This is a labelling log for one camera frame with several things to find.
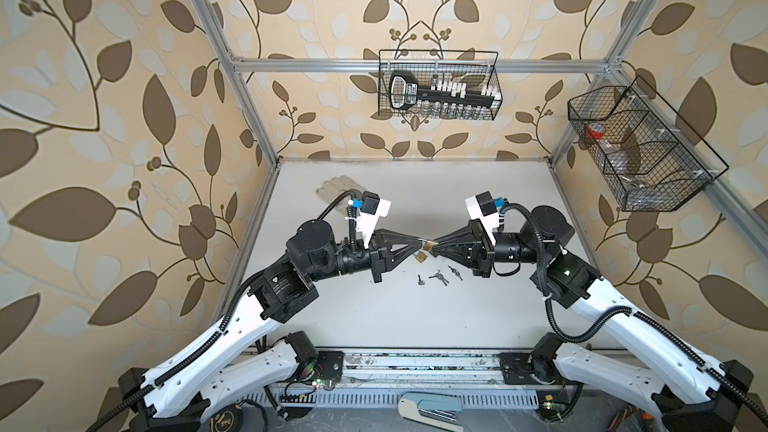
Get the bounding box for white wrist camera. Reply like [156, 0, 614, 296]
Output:
[347, 192, 391, 249]
[465, 191, 506, 245]

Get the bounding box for red capped item in basket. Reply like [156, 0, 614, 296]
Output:
[585, 122, 606, 142]

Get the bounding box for white work glove red cuff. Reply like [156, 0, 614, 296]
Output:
[316, 175, 364, 204]

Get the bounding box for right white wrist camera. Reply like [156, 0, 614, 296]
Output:
[465, 191, 506, 245]

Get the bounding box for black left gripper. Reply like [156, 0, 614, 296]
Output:
[302, 226, 419, 285]

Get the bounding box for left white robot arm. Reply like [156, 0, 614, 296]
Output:
[89, 189, 423, 431]

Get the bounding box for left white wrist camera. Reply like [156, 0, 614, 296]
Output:
[347, 192, 391, 249]

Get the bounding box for grey blue tool on floor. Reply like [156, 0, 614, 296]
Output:
[397, 392, 465, 432]

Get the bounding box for round tape measure on floor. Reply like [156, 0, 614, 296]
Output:
[209, 404, 244, 432]

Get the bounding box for black wire basket wall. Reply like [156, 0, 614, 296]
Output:
[377, 48, 503, 121]
[567, 76, 729, 212]

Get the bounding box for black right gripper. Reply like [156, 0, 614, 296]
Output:
[434, 220, 546, 279]

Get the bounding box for black wire basket right wall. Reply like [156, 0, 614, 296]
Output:
[567, 76, 729, 212]

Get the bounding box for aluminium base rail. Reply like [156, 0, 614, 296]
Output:
[269, 347, 577, 410]

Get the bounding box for black padlock keys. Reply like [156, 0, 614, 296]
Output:
[430, 271, 449, 286]

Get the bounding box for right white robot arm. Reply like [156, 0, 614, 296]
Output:
[430, 200, 767, 431]

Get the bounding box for black socket set holder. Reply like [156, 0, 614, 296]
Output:
[385, 70, 502, 111]

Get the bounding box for black wire basket back wall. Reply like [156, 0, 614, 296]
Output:
[377, 48, 503, 121]

